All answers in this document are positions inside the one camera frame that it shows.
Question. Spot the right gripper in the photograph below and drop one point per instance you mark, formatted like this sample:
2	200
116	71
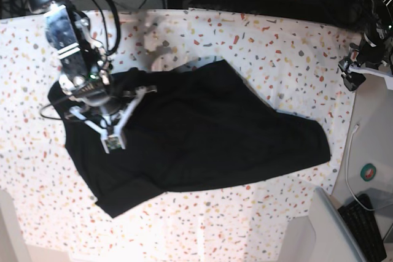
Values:
74	90

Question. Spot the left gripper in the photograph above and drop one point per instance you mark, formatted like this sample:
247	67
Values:
362	59

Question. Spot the black t-shirt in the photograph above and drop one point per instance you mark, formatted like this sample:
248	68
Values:
202	130

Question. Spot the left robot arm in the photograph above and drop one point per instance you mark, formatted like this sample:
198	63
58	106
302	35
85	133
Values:
378	31

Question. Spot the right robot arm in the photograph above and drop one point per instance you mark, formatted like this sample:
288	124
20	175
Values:
86	65

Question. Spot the terrazzo pattern table cloth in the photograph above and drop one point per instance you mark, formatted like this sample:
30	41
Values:
291	65

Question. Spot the green tape roll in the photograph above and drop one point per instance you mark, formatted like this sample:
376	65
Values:
368	172

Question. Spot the black keyboard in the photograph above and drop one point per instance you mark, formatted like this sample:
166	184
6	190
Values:
364	228

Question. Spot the grey laptop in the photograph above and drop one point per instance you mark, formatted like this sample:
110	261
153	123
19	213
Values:
334	241

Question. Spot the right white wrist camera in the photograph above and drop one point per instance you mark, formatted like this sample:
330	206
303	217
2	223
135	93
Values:
113	144

